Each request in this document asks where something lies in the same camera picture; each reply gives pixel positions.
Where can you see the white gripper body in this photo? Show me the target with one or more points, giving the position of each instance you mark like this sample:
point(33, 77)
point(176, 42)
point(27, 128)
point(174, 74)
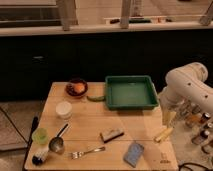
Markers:
point(169, 103)

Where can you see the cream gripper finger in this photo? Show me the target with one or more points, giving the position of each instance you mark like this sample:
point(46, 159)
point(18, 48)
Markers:
point(172, 118)
point(165, 116)

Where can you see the wooden felt board eraser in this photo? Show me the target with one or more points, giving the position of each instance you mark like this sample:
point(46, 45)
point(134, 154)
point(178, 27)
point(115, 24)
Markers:
point(109, 135)

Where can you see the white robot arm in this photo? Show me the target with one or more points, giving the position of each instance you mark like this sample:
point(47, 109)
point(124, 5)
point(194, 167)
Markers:
point(185, 90)

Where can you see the white paper cup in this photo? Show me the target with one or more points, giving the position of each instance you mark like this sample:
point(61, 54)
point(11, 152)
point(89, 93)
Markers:
point(63, 109)

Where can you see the metal measuring cup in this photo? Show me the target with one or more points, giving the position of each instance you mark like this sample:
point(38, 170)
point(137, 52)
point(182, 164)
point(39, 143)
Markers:
point(56, 144)

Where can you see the small green plastic cup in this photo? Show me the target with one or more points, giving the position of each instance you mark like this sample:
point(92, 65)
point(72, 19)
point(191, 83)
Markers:
point(40, 136)

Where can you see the spice bottles on floor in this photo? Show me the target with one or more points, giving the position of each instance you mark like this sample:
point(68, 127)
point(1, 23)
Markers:
point(192, 126)

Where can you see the green plastic tray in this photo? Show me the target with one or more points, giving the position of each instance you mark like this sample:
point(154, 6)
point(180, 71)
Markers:
point(130, 93)

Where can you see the blue sponge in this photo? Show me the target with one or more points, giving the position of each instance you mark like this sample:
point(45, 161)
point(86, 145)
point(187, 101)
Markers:
point(133, 154)

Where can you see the green chili pepper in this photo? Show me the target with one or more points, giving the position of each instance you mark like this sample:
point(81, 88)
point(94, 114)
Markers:
point(96, 99)

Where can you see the orange fruit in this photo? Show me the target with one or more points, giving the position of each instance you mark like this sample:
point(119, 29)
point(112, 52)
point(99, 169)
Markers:
point(79, 87)

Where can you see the dark red bowl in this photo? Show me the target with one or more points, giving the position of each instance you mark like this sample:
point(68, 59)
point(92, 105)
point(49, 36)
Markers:
point(70, 87)

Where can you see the silver metal fork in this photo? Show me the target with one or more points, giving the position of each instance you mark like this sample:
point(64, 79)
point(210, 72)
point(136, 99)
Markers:
point(78, 154)

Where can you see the black clamp at table edge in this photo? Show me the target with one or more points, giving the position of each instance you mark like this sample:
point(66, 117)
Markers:
point(34, 126)

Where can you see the black and white brush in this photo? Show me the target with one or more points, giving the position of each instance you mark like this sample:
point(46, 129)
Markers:
point(40, 156)

